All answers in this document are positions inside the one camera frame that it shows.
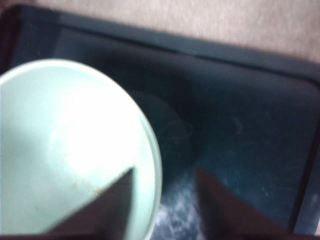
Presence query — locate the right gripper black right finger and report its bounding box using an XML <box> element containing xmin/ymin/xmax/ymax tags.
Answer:
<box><xmin>195</xmin><ymin>166</ymin><xmax>301</xmax><ymax>240</ymax></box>

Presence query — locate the black rectangular tray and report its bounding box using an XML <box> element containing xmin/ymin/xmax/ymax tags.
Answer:
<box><xmin>0</xmin><ymin>4</ymin><xmax>320</xmax><ymax>240</ymax></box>

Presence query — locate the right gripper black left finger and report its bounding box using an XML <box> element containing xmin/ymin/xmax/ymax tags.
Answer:
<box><xmin>37</xmin><ymin>167</ymin><xmax>136</xmax><ymax>240</ymax></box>

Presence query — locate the teal ribbed bowl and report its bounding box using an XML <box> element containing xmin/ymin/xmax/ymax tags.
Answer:
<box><xmin>0</xmin><ymin>58</ymin><xmax>162</xmax><ymax>240</ymax></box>

